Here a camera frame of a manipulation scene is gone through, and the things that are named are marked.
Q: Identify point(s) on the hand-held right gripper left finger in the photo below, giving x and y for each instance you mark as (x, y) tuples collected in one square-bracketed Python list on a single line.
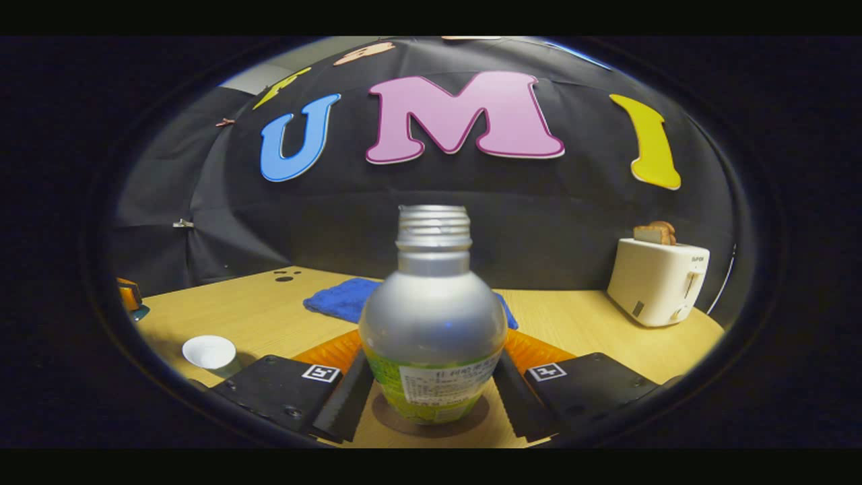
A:
[(343, 404)]

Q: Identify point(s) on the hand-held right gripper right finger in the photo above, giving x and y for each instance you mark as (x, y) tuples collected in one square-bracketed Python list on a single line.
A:
[(515, 407)]

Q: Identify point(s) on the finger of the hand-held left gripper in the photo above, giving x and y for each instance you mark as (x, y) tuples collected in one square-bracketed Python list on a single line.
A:
[(129, 295)]

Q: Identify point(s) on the round brown coaster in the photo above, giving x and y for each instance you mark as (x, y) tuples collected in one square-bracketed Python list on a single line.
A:
[(481, 414)]

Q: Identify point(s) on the teal teacup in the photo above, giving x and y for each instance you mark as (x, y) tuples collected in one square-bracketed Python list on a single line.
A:
[(210, 351)]

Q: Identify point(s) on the silver water bottle green label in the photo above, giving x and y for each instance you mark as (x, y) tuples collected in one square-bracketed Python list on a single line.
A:
[(431, 316)]

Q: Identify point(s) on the white cloth clip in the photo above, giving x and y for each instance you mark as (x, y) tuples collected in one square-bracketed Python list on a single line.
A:
[(182, 223)]

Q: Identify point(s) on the blue towel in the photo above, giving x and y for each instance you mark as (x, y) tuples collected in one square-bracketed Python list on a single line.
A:
[(337, 300)]

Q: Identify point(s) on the white toaster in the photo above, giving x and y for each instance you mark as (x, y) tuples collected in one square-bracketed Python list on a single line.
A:
[(656, 279)]

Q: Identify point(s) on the black backdrop cloth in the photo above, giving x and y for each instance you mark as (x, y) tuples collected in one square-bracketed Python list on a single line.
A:
[(539, 215)]

